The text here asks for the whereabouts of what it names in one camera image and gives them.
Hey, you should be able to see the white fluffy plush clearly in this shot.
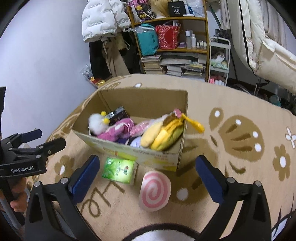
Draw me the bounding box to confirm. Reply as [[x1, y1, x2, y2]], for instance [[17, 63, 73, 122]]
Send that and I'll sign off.
[[88, 111, 110, 136]]

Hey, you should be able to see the pink slipper plush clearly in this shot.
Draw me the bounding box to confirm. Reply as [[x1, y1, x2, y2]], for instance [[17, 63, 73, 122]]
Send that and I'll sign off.
[[97, 118, 134, 142]]

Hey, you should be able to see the black card booklet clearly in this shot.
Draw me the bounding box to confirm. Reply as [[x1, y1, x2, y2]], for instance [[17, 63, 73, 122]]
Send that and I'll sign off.
[[106, 106, 129, 126]]

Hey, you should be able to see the pink swirl round plush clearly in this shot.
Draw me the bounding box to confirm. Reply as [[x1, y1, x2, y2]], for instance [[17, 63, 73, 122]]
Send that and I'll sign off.
[[138, 171, 171, 212]]

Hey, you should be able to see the yellow dog plush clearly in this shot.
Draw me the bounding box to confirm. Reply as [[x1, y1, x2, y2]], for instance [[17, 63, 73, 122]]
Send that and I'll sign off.
[[140, 109, 205, 152]]

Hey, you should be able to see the purple hat doll plush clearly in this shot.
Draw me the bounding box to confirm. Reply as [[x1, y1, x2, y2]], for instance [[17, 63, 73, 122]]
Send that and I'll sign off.
[[116, 136, 143, 149]]

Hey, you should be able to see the person's left hand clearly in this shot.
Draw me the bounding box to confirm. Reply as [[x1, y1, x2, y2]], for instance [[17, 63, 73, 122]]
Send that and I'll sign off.
[[9, 177, 28, 212]]

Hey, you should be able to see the beige brown patterned blanket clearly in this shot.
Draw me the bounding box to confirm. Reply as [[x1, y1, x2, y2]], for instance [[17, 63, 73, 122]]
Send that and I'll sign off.
[[35, 74, 295, 240]]

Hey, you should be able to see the green tissue pack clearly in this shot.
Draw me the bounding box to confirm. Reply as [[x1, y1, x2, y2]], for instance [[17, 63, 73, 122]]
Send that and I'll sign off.
[[102, 157, 138, 185]]

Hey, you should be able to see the beige trench coat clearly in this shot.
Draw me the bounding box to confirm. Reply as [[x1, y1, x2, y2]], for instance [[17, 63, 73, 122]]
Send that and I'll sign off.
[[102, 39, 130, 77]]

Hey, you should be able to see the stack of books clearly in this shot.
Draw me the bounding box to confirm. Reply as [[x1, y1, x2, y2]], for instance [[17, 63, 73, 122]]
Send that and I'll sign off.
[[141, 55, 163, 74]]

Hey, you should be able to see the white puffer jacket hanging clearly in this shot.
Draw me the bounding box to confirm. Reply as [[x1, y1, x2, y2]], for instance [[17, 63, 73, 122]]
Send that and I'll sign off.
[[81, 0, 131, 43]]

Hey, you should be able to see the teal bag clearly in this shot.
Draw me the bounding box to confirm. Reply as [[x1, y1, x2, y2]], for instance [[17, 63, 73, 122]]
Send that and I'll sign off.
[[137, 24, 159, 56]]

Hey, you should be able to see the cream long down coat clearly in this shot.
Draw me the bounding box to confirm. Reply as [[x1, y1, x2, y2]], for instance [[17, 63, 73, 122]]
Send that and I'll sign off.
[[227, 1, 295, 94]]

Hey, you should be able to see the red patterned bag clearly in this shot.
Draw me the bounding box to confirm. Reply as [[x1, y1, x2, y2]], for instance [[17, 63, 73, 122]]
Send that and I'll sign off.
[[156, 25, 181, 50]]

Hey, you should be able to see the wooden shelf unit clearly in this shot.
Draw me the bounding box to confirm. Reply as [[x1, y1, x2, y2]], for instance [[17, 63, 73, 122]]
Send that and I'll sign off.
[[127, 1, 209, 81]]

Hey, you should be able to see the white small trolley cart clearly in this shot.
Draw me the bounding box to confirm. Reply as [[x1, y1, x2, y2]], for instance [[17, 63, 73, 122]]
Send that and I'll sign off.
[[208, 37, 231, 86]]

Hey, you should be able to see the blonde wig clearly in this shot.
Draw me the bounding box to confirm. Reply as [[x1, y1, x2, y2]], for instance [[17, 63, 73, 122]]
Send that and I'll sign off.
[[149, 0, 170, 19]]

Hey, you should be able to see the black box number 40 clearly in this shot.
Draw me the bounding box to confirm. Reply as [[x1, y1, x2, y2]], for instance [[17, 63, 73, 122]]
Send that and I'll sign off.
[[168, 1, 186, 17]]

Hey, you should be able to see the white plastic bag on shelf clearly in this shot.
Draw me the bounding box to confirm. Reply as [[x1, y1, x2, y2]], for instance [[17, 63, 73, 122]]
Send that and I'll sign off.
[[186, 0, 205, 18]]

